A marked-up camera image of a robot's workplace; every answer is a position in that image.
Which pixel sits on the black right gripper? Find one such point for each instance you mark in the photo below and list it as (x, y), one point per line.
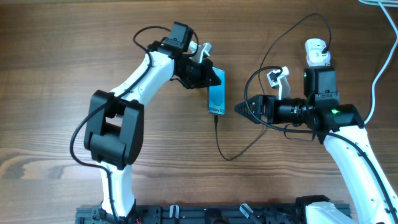
(269, 109)

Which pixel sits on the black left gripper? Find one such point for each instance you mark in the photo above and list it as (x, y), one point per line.
(201, 74)

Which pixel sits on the turquoise screen smartphone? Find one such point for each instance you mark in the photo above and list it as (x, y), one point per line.
(216, 94)

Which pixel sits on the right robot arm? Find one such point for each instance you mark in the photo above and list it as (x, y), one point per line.
(341, 130)

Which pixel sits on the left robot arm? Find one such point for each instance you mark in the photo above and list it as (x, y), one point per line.
(114, 131)

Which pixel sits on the white USB charger plug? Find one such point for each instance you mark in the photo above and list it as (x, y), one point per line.
(314, 53)

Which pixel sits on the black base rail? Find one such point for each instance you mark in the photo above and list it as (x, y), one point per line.
(155, 214)

